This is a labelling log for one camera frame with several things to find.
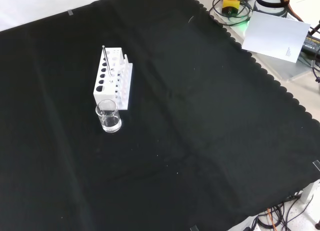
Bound clear glass beaker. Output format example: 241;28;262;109
95;98;123;134

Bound black power adapter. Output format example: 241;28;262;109
300;32;320;56

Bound black cable loop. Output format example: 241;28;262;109
211;0;255;26

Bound yellow stop button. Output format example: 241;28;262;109
221;0;242;15

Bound orange floor cable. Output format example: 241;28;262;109
265;207;279;231

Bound black cloth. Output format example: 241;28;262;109
0;0;320;231

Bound black floor cables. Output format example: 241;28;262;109
251;194;320;231

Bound grey table leg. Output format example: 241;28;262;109
300;180;320;204

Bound white test tube rack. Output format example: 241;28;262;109
93;47;134;110

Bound pale board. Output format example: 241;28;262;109
241;10;312;64

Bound glass rod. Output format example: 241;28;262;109
101;45;114;80

